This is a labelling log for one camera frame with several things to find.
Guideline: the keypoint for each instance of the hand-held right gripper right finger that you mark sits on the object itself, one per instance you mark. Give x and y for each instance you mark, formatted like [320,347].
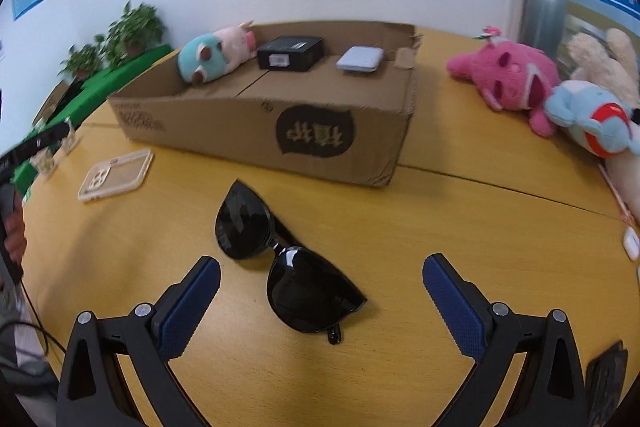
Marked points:
[457,312]

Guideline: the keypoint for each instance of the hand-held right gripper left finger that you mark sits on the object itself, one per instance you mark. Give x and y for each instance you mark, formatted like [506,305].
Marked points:
[185,322]

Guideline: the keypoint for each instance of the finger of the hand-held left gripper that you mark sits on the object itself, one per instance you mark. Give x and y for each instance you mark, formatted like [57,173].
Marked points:
[35,144]

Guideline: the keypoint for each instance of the black sunglasses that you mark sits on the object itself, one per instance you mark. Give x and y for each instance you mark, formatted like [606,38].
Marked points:
[300,292]

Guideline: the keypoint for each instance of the cardboard box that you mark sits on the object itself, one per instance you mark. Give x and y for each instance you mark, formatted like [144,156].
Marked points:
[225,127]

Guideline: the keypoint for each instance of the wooden desktop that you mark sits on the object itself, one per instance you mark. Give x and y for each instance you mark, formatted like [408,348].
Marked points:
[450,227]

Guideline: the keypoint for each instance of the person's left hand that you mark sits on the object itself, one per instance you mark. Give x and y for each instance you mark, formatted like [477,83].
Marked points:
[12,232]

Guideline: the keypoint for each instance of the small clear display stand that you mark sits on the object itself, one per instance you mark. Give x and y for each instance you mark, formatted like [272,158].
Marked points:
[71,139]
[46,163]

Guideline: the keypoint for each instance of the clear beige phone case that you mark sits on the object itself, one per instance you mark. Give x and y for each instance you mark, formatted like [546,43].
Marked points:
[117,174]

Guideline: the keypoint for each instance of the green potted plant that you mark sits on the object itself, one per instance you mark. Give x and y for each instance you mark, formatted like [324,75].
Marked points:
[82,59]
[135,27]

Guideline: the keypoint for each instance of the green cabinet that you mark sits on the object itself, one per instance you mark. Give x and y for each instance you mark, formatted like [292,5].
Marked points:
[115,74]

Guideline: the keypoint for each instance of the dark wallet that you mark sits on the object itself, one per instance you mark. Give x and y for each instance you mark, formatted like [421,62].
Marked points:
[605,382]

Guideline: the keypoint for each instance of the white earbud case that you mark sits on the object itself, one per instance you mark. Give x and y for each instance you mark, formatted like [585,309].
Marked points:
[632,244]

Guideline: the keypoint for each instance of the pig plush with teal hat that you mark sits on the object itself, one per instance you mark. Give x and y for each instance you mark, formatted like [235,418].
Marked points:
[210,57]

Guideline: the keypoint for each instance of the pink translucent pen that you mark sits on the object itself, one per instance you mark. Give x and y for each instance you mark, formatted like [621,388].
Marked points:
[620,202]

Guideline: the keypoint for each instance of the white plush with black patches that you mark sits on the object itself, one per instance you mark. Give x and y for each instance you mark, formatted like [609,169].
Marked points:
[627,177]

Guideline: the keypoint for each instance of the light blue plush red band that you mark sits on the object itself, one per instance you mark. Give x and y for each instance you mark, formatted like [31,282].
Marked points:
[580,107]

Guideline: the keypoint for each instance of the pink bear plush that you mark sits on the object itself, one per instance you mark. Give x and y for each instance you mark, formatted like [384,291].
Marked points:
[505,72]

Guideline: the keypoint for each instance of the light blue flat case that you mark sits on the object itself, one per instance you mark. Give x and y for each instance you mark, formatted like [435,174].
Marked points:
[360,58]

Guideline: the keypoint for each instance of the black box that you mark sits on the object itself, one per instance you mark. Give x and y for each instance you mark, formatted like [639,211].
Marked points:
[290,49]

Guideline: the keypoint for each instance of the cream fluffy plush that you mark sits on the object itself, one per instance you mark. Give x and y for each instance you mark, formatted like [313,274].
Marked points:
[615,67]

